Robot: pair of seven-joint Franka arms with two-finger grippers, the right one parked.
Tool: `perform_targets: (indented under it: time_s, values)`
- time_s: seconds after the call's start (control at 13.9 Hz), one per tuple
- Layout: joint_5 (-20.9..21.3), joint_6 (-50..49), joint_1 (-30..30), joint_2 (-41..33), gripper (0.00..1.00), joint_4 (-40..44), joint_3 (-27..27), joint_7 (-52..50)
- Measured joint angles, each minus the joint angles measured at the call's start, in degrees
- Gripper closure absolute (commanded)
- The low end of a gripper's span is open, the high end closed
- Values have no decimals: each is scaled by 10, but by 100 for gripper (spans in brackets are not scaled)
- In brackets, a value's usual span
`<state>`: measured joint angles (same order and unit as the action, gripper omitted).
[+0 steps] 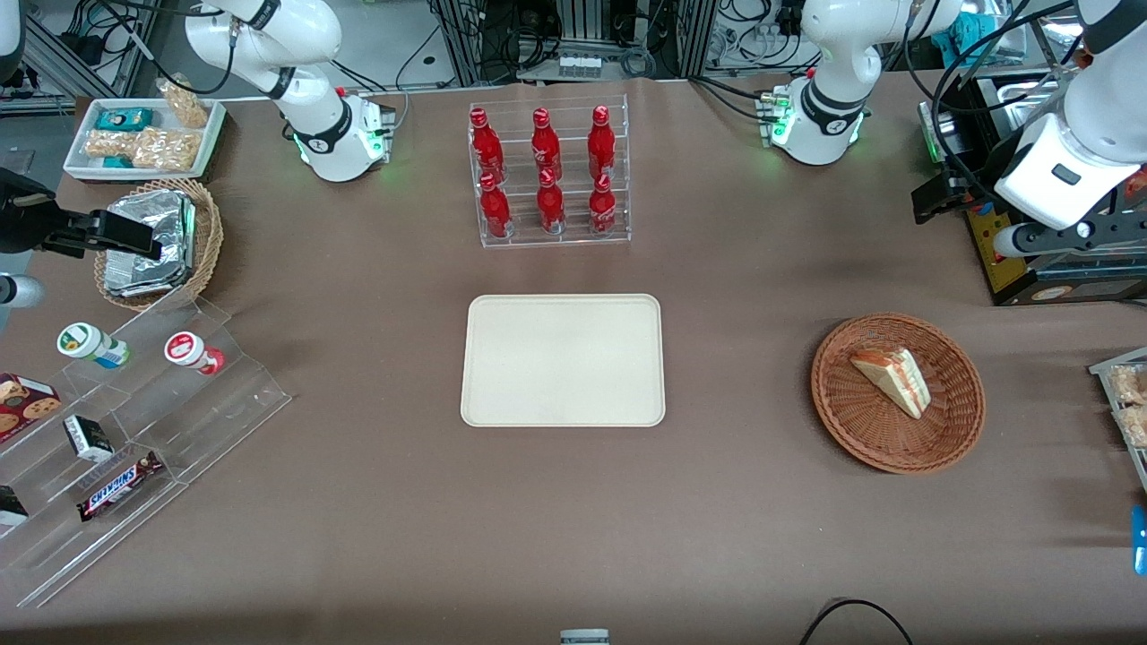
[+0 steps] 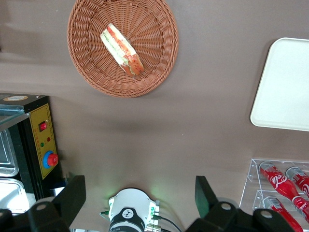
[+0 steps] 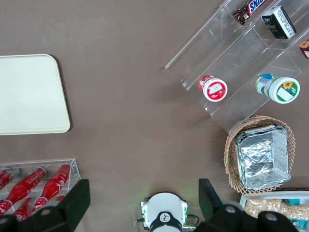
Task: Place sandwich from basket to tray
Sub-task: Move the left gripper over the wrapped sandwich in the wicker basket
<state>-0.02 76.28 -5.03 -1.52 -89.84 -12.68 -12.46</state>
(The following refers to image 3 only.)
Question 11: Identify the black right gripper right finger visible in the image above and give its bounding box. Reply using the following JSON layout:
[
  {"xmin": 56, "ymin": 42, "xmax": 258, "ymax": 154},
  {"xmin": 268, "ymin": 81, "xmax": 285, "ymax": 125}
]
[{"xmin": 193, "ymin": 178, "xmax": 298, "ymax": 232}]

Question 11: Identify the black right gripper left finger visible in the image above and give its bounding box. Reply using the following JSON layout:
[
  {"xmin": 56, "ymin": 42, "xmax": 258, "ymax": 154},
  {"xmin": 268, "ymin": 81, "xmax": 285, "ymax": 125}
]
[{"xmin": 0, "ymin": 179, "xmax": 91, "ymax": 232}]

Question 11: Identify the white snack tray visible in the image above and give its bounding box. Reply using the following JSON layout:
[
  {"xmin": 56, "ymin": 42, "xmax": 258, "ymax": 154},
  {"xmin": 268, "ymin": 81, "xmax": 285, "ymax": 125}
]
[{"xmin": 239, "ymin": 190, "xmax": 309, "ymax": 232}]

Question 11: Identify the light wicker basket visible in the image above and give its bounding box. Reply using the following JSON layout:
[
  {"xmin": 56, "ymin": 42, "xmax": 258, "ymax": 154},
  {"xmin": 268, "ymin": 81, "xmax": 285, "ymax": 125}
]
[{"xmin": 224, "ymin": 116, "xmax": 296, "ymax": 195}]

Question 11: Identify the cream plastic tray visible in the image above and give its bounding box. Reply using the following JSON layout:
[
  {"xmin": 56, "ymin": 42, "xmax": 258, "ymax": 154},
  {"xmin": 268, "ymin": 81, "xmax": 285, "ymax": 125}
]
[{"xmin": 0, "ymin": 54, "xmax": 71, "ymax": 136}]

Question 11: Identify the red cola bottle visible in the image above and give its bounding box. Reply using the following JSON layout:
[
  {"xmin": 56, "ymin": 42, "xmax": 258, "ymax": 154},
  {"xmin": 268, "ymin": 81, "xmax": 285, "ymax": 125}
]
[
  {"xmin": 0, "ymin": 166, "xmax": 47, "ymax": 215},
  {"xmin": 33, "ymin": 163, "xmax": 72, "ymax": 209},
  {"xmin": 0, "ymin": 168, "xmax": 22, "ymax": 191},
  {"xmin": 12, "ymin": 197, "xmax": 37, "ymax": 223}
]

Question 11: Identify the clear acrylic bottle rack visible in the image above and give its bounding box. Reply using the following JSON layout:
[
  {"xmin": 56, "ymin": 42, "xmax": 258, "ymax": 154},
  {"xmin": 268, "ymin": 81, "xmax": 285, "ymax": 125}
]
[{"xmin": 0, "ymin": 158, "xmax": 81, "ymax": 219}]

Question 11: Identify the puffed rice snack pack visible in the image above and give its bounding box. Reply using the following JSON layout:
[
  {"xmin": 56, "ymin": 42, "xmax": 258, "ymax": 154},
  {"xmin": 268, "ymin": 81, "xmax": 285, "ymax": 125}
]
[
  {"xmin": 245, "ymin": 198, "xmax": 290, "ymax": 218},
  {"xmin": 288, "ymin": 204, "xmax": 309, "ymax": 221}
]

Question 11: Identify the aluminium foil container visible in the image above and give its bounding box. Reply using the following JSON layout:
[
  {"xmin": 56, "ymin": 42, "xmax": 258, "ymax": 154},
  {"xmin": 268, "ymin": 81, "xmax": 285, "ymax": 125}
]
[{"xmin": 234, "ymin": 124, "xmax": 292, "ymax": 190}]

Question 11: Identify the teal snack packet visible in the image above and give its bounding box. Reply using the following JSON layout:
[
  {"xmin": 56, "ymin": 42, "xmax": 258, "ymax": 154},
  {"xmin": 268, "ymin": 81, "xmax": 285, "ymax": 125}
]
[
  {"xmin": 282, "ymin": 198, "xmax": 301, "ymax": 206},
  {"xmin": 289, "ymin": 218, "xmax": 305, "ymax": 230}
]

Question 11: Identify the red strawberry yogurt cup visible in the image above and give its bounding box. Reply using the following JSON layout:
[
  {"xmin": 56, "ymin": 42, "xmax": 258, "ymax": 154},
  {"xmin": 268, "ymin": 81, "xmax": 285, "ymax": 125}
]
[{"xmin": 198, "ymin": 75, "xmax": 228, "ymax": 102}]

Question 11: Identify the green sunflower yogurt cup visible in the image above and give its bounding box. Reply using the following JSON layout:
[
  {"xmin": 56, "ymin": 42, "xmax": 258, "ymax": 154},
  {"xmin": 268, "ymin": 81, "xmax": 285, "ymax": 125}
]
[{"xmin": 255, "ymin": 73, "xmax": 301, "ymax": 104}]

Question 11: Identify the clear acrylic stepped shelf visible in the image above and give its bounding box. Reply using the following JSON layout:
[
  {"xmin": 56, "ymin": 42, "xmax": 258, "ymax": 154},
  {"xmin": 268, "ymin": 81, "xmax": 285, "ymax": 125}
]
[{"xmin": 165, "ymin": 0, "xmax": 309, "ymax": 135}]

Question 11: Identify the red cookie box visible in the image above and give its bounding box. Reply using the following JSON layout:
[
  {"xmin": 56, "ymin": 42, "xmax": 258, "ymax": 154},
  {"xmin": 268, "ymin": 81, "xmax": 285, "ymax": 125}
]
[{"xmin": 298, "ymin": 38, "xmax": 309, "ymax": 60}]

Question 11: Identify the black and white carton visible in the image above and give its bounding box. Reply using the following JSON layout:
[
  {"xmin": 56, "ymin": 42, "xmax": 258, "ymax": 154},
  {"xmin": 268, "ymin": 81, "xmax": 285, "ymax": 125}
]
[{"xmin": 261, "ymin": 6, "xmax": 297, "ymax": 40}]

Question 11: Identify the brown Snickers chocolate bar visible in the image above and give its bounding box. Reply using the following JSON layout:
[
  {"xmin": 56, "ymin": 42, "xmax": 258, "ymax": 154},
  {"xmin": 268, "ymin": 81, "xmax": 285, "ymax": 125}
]
[{"xmin": 233, "ymin": 0, "xmax": 268, "ymax": 25}]

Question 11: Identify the black cable with green plug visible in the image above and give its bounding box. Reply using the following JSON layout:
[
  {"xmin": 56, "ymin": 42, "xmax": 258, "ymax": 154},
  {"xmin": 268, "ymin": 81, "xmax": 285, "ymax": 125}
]
[{"xmin": 184, "ymin": 213, "xmax": 201, "ymax": 229}]

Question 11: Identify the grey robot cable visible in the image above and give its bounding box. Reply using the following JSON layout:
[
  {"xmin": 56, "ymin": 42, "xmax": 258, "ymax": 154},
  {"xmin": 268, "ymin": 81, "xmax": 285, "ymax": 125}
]
[{"xmin": 133, "ymin": 217, "xmax": 150, "ymax": 232}]

